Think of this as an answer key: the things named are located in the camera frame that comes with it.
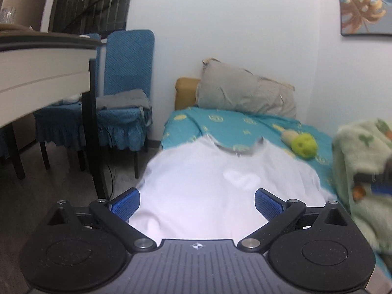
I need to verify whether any green plush toy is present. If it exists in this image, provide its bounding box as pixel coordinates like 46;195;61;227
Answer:
282;130;318;160

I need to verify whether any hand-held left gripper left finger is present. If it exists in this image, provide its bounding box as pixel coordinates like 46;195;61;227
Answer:
46;187;156;253

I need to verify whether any black cable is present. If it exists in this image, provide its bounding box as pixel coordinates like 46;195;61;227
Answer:
104;125;115;199

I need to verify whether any teal printed bed sheet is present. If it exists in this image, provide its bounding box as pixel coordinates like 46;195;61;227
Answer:
161;106;392;279

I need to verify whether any pale green fleece blanket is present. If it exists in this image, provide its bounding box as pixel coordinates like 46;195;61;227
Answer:
332;118;392;253

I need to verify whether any clear glass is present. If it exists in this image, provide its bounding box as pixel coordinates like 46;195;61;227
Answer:
0;6;17;25

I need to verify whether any mustard yellow cushion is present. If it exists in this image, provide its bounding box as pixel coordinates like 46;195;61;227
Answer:
174;77;201;111

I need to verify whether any grey pillow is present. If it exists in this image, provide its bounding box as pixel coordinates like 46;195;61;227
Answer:
196;58;297;119

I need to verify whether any dark window with grille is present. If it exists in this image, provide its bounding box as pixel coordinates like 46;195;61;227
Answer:
48;0;136;35

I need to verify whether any leaf wall picture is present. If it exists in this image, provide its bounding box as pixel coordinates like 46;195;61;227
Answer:
336;0;392;38

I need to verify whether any grey cloth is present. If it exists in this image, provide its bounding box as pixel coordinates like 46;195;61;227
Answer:
96;89;153;112

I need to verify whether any blue covered chair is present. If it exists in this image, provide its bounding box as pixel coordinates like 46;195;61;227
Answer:
33;33;103;172
95;30;155;180

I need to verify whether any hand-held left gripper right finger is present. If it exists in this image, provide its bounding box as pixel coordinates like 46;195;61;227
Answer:
237;188;351;253

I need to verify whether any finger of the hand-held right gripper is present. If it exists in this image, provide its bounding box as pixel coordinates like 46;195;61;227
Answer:
353;156;392;197

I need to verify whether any white t-shirt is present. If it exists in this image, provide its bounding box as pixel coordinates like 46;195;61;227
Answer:
129;135;337;242

